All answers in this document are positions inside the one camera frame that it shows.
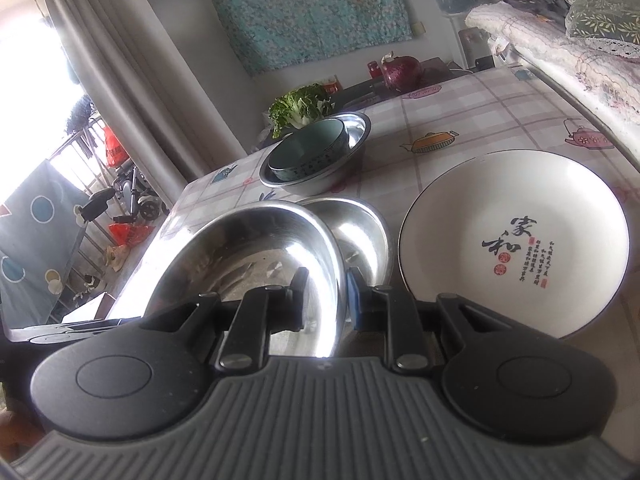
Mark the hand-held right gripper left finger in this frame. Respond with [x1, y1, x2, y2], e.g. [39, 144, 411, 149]
[132, 266, 312, 370]

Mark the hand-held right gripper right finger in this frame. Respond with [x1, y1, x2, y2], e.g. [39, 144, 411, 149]
[346, 266, 508, 375]

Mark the large steel basin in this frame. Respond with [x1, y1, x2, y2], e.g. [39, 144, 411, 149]
[299, 196, 394, 291]

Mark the teal ceramic bowl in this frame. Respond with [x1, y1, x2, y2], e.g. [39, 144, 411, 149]
[266, 117, 349, 182]

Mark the white printed ceramic plate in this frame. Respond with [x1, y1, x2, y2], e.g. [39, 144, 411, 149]
[398, 150, 630, 338]

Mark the balcony metal railing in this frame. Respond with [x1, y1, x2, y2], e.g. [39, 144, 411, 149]
[45, 115, 131, 281]

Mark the grey blanket with circles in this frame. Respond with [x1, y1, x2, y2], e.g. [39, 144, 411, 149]
[0, 160, 86, 326]

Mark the crumpled red plastic bag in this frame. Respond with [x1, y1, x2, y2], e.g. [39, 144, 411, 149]
[107, 224, 156, 247]

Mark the hanging red plastic bag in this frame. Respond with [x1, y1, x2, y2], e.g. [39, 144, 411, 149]
[102, 125, 128, 166]

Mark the napa cabbage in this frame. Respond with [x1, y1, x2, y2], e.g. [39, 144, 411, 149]
[267, 85, 335, 138]

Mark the plaid printed tablecloth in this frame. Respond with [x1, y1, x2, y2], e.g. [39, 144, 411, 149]
[150, 67, 640, 361]

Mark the red onion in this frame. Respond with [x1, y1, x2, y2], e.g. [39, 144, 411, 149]
[381, 55, 423, 93]

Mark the dark side table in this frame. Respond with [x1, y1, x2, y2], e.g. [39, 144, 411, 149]
[325, 62, 471, 111]

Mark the beige curtain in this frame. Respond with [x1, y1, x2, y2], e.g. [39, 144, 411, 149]
[35, 0, 251, 206]

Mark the white water dispenser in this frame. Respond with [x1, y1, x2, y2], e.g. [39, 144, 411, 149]
[457, 12, 501, 68]

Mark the pink white quilt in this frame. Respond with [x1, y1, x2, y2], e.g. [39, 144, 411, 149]
[465, 2, 640, 131]

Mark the grey cloth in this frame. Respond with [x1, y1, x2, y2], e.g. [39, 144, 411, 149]
[502, 0, 576, 17]

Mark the green leaf print pillow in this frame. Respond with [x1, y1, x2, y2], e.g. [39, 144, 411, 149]
[567, 0, 640, 56]

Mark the teal floral wall cloth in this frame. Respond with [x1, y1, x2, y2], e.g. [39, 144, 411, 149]
[200, 0, 426, 78]

